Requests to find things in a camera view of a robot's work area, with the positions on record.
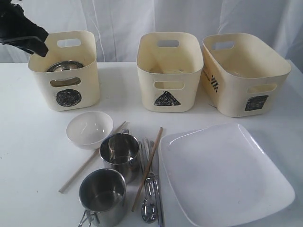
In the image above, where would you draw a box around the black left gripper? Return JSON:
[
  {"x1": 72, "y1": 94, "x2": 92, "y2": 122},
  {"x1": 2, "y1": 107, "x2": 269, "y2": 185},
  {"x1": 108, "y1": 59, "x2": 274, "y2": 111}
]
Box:
[{"x1": 0, "y1": 0, "x2": 49, "y2": 57}]

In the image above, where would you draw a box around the stainless steel bowl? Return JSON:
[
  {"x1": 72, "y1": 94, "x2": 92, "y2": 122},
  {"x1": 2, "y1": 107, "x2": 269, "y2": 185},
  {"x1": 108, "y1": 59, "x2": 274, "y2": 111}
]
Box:
[{"x1": 46, "y1": 61, "x2": 84, "y2": 87}]

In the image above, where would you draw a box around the white round bowl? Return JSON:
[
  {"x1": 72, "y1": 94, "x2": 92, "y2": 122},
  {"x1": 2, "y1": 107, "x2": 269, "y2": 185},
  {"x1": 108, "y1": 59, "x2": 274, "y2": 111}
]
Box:
[{"x1": 66, "y1": 111, "x2": 114, "y2": 150}]

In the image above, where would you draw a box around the wooden chopstick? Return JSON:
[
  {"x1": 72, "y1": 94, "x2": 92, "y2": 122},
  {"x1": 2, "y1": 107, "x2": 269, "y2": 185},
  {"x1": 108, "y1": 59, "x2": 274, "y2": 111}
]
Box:
[
  {"x1": 131, "y1": 127, "x2": 163, "y2": 212},
  {"x1": 58, "y1": 121, "x2": 127, "y2": 193}
]

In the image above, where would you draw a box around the steel mug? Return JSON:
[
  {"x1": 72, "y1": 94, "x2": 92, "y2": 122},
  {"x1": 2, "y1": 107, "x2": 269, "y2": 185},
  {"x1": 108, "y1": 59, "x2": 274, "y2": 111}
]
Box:
[
  {"x1": 78, "y1": 168, "x2": 127, "y2": 227},
  {"x1": 99, "y1": 129, "x2": 140, "y2": 183}
]

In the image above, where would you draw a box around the steel mug front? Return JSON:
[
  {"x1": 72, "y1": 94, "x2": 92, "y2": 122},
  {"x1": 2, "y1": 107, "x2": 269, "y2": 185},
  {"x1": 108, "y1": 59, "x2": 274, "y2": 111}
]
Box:
[{"x1": 78, "y1": 168, "x2": 127, "y2": 227}]

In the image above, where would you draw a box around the cream bin with circle mark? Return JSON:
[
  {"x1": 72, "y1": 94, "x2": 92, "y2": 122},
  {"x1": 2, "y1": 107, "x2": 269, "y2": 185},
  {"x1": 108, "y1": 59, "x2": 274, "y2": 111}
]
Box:
[{"x1": 28, "y1": 31, "x2": 100, "y2": 111}]

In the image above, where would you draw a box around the cream bin with triangle mark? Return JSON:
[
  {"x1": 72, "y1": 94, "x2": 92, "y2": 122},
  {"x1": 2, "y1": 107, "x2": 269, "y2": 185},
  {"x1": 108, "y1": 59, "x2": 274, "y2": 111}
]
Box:
[{"x1": 137, "y1": 32, "x2": 204, "y2": 112}]

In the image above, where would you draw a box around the steel fork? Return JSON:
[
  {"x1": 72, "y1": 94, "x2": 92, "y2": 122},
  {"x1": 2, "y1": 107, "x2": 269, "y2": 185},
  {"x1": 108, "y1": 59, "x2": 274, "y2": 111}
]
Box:
[{"x1": 142, "y1": 138, "x2": 159, "y2": 199}]

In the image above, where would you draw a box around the steel spoon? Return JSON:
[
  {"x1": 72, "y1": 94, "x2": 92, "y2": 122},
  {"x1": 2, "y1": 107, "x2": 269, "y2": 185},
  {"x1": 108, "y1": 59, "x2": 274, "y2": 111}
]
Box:
[{"x1": 140, "y1": 142, "x2": 158, "y2": 224}]

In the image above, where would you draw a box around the cream bin with square mark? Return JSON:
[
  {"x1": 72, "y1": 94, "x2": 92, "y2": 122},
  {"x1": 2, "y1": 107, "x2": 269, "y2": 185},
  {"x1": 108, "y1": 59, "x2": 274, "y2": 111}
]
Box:
[{"x1": 201, "y1": 33, "x2": 291, "y2": 117}]

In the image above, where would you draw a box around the steel knife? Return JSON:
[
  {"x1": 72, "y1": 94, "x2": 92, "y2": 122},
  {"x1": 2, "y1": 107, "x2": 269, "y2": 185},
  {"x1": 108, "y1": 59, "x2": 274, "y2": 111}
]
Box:
[{"x1": 152, "y1": 149, "x2": 165, "y2": 227}]

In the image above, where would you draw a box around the white square plate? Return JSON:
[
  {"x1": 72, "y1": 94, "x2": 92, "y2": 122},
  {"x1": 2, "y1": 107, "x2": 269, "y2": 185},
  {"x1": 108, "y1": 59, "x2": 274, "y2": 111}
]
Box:
[{"x1": 159, "y1": 123, "x2": 295, "y2": 227}]

